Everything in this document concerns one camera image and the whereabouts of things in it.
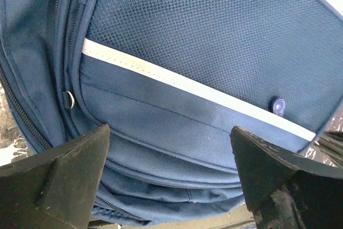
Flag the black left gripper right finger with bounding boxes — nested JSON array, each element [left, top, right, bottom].
[[230, 127, 342, 228]]

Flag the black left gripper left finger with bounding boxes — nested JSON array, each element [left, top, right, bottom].
[[1, 124, 110, 228]]

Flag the navy blue student backpack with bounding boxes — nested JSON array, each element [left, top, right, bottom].
[[1, 0, 342, 226]]

